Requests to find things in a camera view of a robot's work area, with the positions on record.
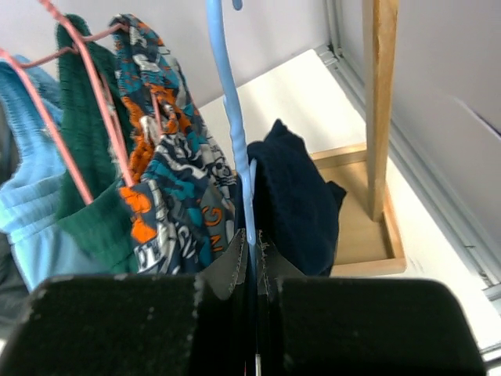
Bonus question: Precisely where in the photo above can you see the blue hanger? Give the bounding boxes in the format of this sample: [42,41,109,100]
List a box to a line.
[206,0,257,273]

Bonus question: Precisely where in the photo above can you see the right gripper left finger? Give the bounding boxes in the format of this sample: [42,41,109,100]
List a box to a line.
[1,230,251,375]

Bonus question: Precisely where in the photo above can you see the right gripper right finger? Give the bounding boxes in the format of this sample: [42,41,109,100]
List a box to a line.
[257,233,487,375]

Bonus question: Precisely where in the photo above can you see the light blue shorts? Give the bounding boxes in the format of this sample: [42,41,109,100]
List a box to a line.
[1,61,108,291]

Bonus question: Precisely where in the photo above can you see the navy blue shorts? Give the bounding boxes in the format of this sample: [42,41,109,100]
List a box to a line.
[247,119,347,277]

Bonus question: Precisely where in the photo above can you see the orange teal patterned shorts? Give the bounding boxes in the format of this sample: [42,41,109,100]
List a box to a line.
[111,14,236,274]

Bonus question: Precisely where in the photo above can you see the grey shorts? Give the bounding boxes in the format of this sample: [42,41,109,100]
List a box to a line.
[1,107,29,340]

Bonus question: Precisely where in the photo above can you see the wooden clothes rack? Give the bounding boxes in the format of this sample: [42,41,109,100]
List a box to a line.
[312,1,406,277]

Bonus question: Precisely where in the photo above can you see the pink hanger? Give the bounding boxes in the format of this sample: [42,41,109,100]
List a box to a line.
[42,1,153,186]
[1,47,93,204]

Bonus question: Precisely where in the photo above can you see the dark green shorts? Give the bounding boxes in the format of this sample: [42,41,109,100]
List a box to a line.
[56,13,140,275]

